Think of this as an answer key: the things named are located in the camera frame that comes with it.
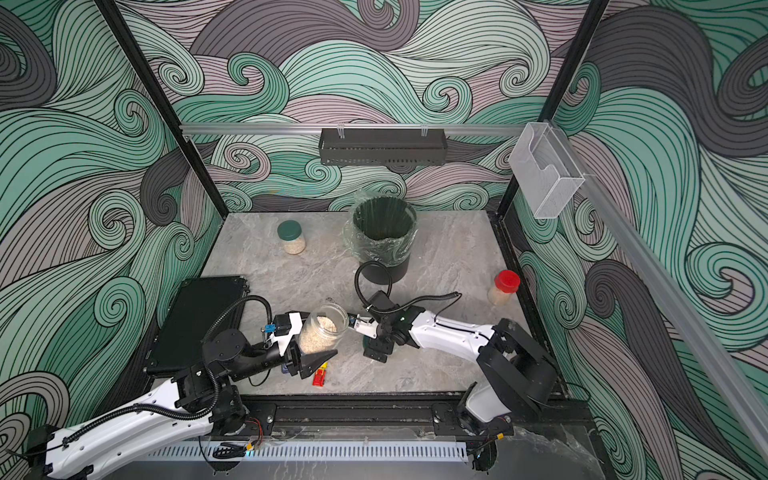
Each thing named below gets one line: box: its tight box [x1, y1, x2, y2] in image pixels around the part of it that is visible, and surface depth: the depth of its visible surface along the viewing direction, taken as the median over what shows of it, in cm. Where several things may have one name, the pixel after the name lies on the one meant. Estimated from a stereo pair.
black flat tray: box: [145, 276, 249, 376], surface depth 90 cm
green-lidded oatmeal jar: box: [277, 219, 306, 255], surface depth 106 cm
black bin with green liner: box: [343, 192, 419, 285], surface depth 92 cm
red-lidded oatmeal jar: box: [487, 269, 521, 307], surface depth 91 cm
